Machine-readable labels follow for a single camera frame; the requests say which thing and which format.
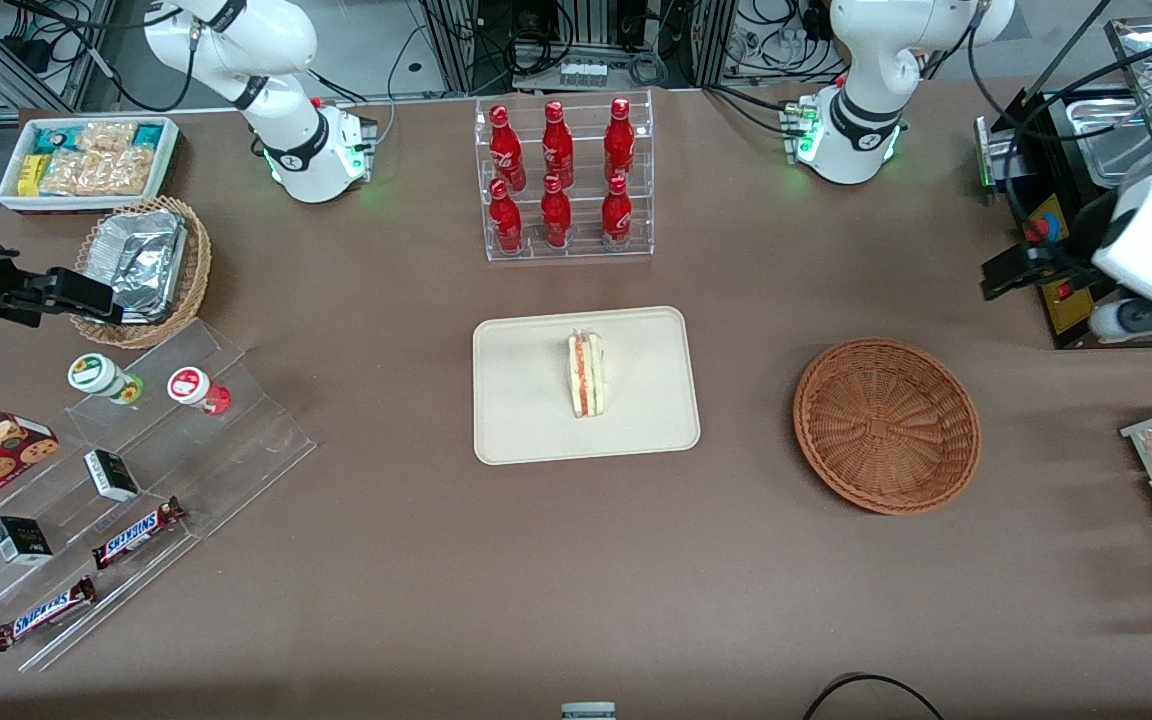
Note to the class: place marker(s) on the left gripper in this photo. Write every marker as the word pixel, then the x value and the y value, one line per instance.
pixel 1064 257

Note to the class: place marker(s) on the triangle sandwich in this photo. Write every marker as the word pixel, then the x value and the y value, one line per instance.
pixel 587 378

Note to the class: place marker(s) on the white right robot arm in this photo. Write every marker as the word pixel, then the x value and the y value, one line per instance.
pixel 306 160

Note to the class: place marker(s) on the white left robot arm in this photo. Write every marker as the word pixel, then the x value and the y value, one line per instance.
pixel 861 120

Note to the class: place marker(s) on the light tan wicker basket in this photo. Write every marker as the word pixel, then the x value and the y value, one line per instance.
pixel 198 270

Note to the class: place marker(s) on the brown round wicker basket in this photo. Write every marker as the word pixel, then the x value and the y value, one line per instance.
pixel 886 425

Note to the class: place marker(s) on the beige plastic tray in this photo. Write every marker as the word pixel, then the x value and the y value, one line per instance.
pixel 526 400

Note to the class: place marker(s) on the green lid yoghurt cup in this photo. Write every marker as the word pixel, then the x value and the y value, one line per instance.
pixel 96 375

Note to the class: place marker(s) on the silver foil container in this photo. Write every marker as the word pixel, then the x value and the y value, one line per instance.
pixel 141 255

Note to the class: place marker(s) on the white rectangular snack bin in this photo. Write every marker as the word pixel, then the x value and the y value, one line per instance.
pixel 8 195

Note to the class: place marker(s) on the black food warmer machine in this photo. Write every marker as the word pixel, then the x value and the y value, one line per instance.
pixel 1011 150

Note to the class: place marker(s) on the yellow snack packet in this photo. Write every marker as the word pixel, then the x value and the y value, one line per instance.
pixel 30 174

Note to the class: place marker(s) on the large clear cracker bag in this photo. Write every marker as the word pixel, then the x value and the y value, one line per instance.
pixel 101 172

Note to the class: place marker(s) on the teal snack packet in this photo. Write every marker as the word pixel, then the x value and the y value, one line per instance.
pixel 148 134
pixel 54 138

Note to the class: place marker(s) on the red lid yoghurt cup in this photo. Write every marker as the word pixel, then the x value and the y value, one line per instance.
pixel 191 387

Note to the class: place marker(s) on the small clear cracker bag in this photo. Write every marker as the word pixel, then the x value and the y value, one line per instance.
pixel 106 136

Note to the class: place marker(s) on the small black carton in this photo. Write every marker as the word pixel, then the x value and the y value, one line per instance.
pixel 21 541
pixel 112 475

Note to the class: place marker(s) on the clear acrylic step display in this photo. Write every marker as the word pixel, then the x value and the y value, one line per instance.
pixel 236 440

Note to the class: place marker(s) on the snickers chocolate bar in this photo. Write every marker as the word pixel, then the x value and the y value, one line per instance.
pixel 136 533
pixel 43 613

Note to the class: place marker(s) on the red cola bottle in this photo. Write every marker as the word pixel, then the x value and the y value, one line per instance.
pixel 556 218
pixel 557 145
pixel 619 140
pixel 506 222
pixel 616 218
pixel 507 150

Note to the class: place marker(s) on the clear acrylic bottle rack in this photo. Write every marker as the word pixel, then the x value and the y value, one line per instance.
pixel 581 255

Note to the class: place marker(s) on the white power strip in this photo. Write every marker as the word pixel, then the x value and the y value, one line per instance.
pixel 583 73

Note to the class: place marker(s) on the small grey device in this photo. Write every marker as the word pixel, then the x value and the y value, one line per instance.
pixel 588 712

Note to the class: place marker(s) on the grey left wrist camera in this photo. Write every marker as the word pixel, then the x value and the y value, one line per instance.
pixel 1136 320

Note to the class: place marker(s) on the aluminium frame rack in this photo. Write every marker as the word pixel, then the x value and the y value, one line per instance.
pixel 456 45

